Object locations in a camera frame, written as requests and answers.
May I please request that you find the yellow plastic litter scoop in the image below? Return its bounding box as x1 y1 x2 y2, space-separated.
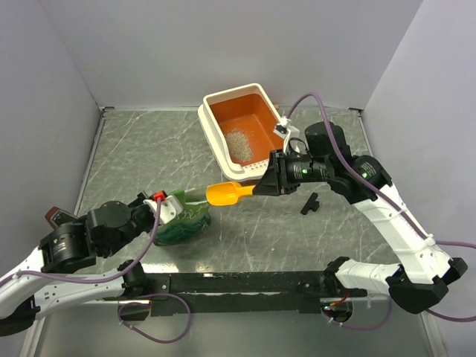
206 181 254 207

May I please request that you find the orange and cream litter box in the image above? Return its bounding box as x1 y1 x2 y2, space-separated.
198 83 284 181

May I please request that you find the brown black side object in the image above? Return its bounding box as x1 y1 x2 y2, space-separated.
45 206 77 229

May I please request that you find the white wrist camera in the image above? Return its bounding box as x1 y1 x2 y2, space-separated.
143 190 183 225
273 116 300 149

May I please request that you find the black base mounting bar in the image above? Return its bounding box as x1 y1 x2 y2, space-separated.
118 271 367 317

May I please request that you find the green cat litter bag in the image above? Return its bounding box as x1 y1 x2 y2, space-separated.
154 187 211 246

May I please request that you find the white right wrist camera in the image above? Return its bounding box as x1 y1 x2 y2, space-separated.
273 116 300 149

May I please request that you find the black bag clip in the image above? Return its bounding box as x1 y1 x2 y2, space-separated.
300 193 320 215

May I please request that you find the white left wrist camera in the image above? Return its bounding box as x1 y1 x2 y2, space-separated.
143 190 183 225

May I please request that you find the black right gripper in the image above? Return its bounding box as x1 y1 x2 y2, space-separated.
252 147 332 196

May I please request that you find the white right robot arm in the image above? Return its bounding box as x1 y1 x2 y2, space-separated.
252 122 468 314

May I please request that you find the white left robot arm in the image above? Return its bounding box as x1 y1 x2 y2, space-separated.
1 193 161 336

